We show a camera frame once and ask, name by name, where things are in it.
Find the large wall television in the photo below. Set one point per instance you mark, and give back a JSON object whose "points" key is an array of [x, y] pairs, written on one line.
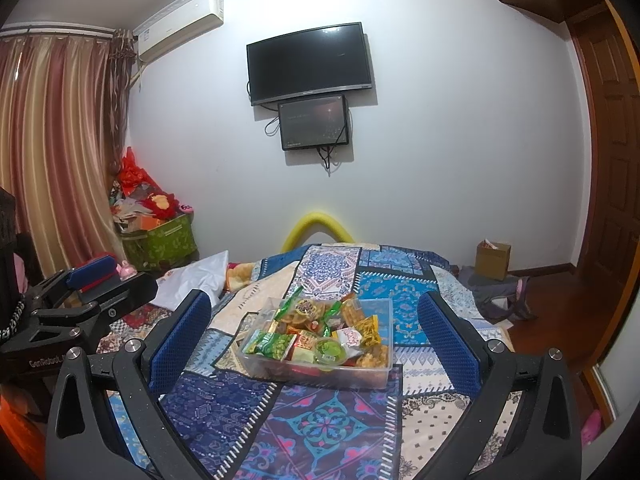
{"points": [[308, 62]]}

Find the wooden door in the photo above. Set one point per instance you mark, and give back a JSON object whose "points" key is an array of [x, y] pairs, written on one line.
{"points": [[612, 234]]}

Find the striped brown curtain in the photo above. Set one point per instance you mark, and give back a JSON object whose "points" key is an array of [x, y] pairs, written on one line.
{"points": [[64, 107]]}

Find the grey clothes on floor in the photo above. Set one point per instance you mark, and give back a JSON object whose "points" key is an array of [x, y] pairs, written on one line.
{"points": [[498, 300]]}

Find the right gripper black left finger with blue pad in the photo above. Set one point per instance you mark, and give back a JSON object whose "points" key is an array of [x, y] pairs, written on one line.
{"points": [[83, 440]]}

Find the white plastic bag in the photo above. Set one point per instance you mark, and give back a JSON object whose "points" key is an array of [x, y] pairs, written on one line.
{"points": [[207, 275]]}

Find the white air conditioner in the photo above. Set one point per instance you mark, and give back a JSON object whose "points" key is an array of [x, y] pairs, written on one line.
{"points": [[179, 26]]}

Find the pink toy figure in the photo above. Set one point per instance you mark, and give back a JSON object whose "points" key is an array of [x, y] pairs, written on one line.
{"points": [[125, 270]]}

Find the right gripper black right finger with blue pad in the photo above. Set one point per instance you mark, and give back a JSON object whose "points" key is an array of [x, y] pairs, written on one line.
{"points": [[522, 420]]}

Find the blue patchwork bed quilt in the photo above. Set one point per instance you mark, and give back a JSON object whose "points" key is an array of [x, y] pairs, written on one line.
{"points": [[240, 427]]}

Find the small wall monitor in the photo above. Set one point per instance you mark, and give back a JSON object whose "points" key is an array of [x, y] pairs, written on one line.
{"points": [[318, 122]]}

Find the yellow foam tube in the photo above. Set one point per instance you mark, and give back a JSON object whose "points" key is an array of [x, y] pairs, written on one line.
{"points": [[312, 223]]}

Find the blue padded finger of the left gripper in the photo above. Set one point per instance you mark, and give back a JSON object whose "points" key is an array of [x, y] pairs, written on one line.
{"points": [[92, 273]]}

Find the green storage box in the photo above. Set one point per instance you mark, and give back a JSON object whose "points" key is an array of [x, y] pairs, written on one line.
{"points": [[162, 248]]}

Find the clear bag of breadsticks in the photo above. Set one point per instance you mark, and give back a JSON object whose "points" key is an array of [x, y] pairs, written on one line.
{"points": [[361, 331]]}

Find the clear plastic storage bin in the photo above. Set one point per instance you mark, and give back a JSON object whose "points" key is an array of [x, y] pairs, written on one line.
{"points": [[318, 357]]}

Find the cardboard box on floor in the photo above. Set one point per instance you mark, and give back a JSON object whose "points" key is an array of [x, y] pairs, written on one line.
{"points": [[492, 259]]}

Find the green snack packet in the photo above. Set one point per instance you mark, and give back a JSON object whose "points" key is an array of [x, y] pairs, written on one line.
{"points": [[273, 346]]}

